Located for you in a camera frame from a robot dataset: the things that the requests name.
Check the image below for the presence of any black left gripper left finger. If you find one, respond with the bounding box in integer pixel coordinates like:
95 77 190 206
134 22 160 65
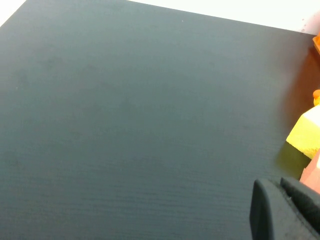
249 178 320 240

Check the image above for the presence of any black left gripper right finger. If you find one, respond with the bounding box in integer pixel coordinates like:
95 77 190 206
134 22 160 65
279 176 320 233

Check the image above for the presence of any orange plastic cutlery holder crate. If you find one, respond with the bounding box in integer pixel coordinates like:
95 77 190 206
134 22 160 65
312 34 320 55

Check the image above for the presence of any salmon orange foam cube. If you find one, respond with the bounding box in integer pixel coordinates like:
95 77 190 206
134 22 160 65
299 150 320 195

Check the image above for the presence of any yellow foam cube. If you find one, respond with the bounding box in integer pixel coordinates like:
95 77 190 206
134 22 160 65
285 104 320 160

